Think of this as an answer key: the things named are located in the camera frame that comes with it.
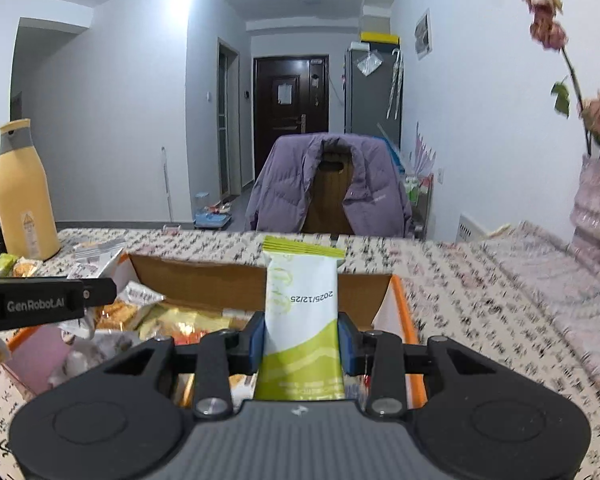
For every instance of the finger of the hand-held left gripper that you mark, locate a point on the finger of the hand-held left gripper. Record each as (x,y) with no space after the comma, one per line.
(100,291)

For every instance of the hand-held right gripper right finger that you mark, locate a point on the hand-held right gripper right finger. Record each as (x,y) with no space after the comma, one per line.
(344,345)

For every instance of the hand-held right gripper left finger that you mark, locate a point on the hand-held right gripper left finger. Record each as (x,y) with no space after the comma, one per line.
(255,345)

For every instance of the green white snack packet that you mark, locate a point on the green white snack packet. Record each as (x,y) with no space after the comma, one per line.
(300,320)

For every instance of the heap of snacks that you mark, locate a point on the heap of snacks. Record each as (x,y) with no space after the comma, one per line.
(170,320)

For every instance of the red orange cardboard box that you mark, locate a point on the red orange cardboard box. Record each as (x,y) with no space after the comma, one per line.
(195,280)

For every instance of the pile of loose snack packets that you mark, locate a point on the pile of loose snack packets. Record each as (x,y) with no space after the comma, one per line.
(10,265)

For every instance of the yellow bottle with grey collar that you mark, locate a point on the yellow bottle with grey collar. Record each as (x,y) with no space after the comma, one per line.
(25,195)

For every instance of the blue pet water feeder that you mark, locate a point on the blue pet water feeder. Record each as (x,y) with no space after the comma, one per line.
(211,215)

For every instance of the wooden chair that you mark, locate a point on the wooden chair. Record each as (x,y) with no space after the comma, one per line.
(327,200)

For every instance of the purple padded jacket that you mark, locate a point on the purple padded jacket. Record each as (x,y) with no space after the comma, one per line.
(280,185)

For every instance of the grey interior door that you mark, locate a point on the grey interior door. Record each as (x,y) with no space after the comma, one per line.
(229,120)

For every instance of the dark brown entrance door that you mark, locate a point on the dark brown entrance door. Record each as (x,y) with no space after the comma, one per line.
(270,130)

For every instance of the pink patterned folded cloth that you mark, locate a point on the pink patterned folded cloth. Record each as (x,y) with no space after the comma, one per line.
(555,280)

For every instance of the grey refrigerator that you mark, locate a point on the grey refrigerator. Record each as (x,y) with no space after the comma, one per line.
(367,105)

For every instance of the white paper notice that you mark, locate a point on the white paper notice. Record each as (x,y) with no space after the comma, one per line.
(285,93)

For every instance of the folded white umbrella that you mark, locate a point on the folded white umbrella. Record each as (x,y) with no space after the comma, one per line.
(395,85)

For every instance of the clear plastic bag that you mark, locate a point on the clear plastic bag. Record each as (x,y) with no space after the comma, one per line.
(369,63)

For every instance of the pink textured vase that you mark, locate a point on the pink textured vase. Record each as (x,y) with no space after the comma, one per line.
(595,210)

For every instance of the yellow black box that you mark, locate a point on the yellow black box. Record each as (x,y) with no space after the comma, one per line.
(379,38)

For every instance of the white wall panel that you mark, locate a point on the white wall panel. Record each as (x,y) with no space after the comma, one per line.
(423,35)

